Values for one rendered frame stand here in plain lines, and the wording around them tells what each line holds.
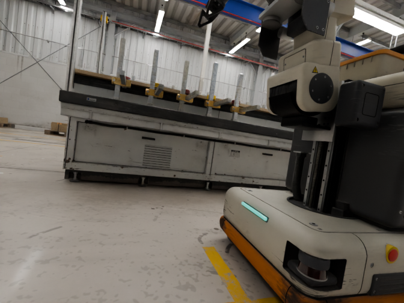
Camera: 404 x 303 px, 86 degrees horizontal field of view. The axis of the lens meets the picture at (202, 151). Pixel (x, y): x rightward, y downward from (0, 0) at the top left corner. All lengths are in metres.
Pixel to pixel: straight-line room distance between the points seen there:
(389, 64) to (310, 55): 0.35
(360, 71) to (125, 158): 1.73
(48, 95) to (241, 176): 8.05
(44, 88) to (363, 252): 9.36
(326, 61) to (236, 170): 1.62
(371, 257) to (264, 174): 1.80
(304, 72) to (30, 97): 9.20
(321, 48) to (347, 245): 0.62
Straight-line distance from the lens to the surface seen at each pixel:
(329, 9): 0.96
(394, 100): 0.97
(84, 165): 2.05
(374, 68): 1.12
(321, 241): 0.70
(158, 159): 2.06
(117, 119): 1.81
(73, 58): 1.88
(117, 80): 1.81
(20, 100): 9.66
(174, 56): 9.59
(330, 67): 0.92
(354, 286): 0.82
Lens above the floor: 0.49
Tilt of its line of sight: 3 degrees down
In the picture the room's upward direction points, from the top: 8 degrees clockwise
